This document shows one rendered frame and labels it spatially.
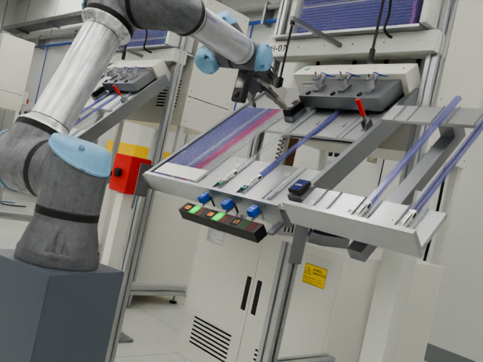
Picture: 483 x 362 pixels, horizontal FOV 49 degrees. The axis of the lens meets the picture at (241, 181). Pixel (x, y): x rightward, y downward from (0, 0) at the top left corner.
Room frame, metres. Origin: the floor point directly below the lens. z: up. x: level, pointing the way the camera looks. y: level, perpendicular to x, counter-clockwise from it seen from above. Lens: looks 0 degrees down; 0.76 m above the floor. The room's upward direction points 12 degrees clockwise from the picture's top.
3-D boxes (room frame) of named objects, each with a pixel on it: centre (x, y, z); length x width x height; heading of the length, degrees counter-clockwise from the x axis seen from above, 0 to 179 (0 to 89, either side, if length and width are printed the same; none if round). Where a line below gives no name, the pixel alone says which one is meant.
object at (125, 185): (2.30, 0.47, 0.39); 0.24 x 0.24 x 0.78; 43
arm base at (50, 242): (1.00, 0.30, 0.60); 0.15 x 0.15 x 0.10
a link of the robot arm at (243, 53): (1.30, 0.15, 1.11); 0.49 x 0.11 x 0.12; 151
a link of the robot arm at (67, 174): (1.00, 0.31, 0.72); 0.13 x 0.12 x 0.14; 61
